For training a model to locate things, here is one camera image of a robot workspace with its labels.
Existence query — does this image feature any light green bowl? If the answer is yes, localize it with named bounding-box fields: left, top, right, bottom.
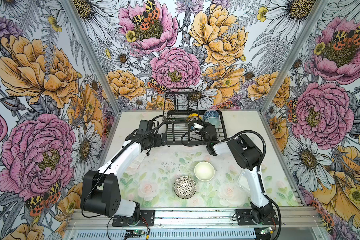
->
left=204, top=116, right=221, bottom=129

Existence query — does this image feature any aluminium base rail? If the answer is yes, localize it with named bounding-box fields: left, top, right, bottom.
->
left=63, top=207, right=329, bottom=240

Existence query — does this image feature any black wire dish rack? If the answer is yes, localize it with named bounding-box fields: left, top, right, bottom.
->
left=163, top=88, right=227, bottom=146

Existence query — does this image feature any clear plastic container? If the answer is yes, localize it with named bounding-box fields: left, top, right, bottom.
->
left=237, top=171, right=251, bottom=195

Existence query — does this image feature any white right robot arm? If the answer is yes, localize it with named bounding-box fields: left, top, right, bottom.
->
left=192, top=123, right=282, bottom=224

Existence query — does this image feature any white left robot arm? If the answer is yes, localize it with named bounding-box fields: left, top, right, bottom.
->
left=81, top=116, right=166, bottom=222

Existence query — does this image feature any yellow bowl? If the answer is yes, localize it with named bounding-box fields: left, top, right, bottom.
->
left=187, top=113, right=201, bottom=122

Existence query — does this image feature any blue triangle patterned bowl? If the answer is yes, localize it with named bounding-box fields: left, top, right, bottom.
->
left=203, top=110, right=220, bottom=121

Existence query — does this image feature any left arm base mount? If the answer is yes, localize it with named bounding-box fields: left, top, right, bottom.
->
left=112, top=202, right=156, bottom=227

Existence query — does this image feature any pink striped bowl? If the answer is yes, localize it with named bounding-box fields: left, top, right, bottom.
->
left=189, top=120, right=204, bottom=131

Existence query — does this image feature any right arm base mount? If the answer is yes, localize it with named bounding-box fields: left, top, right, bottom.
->
left=232, top=203, right=279, bottom=226

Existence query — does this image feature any dotted pattern bowl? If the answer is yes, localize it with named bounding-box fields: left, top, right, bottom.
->
left=174, top=176, right=197, bottom=199

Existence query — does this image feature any cream white bowl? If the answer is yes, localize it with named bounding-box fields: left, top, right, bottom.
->
left=194, top=162, right=215, bottom=182

